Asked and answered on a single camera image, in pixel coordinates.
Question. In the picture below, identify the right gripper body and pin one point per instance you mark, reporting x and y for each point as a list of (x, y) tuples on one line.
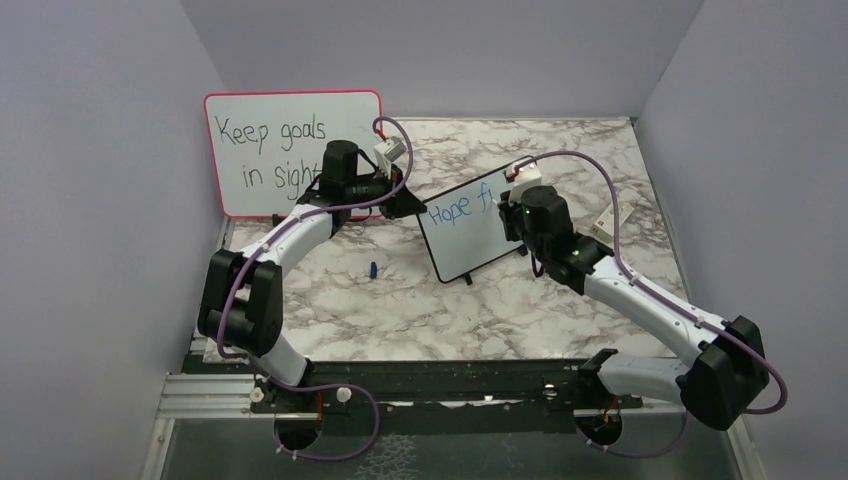
[(514, 217)]

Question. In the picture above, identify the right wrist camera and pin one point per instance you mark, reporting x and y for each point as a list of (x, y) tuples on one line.
[(520, 179)]

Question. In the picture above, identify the black framed whiteboard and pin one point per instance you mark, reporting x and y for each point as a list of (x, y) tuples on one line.
[(462, 228)]

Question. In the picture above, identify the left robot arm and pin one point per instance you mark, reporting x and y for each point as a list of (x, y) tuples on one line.
[(242, 303)]

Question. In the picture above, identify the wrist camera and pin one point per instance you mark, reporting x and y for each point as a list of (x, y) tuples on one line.
[(520, 179), (388, 151)]

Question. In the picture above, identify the white green eraser box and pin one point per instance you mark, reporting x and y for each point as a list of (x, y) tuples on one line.
[(603, 227)]

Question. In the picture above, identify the black metal base rail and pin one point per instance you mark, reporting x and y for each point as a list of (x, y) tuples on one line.
[(450, 381)]

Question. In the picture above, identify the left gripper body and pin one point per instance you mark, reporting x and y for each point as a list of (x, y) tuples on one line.
[(381, 185)]

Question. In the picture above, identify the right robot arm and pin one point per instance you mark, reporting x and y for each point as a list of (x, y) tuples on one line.
[(719, 365)]

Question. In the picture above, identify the pink framed whiteboard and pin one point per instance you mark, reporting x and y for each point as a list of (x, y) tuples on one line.
[(267, 147)]

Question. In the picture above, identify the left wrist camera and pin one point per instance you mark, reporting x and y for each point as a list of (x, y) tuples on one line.
[(388, 151)]

